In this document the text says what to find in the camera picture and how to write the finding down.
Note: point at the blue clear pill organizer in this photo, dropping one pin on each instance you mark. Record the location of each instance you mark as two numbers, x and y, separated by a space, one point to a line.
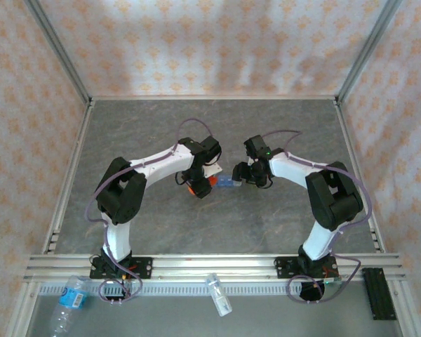
228 182

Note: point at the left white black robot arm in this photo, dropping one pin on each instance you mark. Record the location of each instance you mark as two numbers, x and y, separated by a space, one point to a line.
161 165

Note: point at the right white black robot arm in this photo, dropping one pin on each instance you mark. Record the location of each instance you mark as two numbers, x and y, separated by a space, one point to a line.
294 168

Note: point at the aluminium table edge bar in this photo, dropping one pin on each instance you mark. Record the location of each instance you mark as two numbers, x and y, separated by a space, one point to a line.
214 97

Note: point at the small clear plastic bottle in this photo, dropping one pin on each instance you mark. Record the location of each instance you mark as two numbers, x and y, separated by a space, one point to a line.
219 296

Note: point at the clear water bottle blue label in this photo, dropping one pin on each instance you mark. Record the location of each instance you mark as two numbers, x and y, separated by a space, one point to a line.
72 296

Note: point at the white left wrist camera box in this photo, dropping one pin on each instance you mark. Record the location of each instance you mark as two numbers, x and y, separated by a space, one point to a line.
213 170

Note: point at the wide aluminium mounting rail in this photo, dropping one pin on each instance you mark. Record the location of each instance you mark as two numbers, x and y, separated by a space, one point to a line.
214 263

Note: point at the aluminium table side rail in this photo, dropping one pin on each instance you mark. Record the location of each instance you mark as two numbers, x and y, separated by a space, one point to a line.
85 123
344 123

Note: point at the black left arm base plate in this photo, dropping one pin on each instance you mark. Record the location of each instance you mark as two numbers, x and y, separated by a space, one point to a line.
144 267

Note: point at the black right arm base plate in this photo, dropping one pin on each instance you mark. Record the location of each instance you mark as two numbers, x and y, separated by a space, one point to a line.
282 267

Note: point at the aluminium frame post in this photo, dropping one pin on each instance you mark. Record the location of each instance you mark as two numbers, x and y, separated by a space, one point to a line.
56 49
368 49

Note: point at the black ribbed rail block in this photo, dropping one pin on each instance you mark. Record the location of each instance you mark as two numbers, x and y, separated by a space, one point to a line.
379 295

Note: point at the aluminium lower frame bar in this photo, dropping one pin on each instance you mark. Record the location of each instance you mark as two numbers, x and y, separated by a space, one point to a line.
405 309
21 309

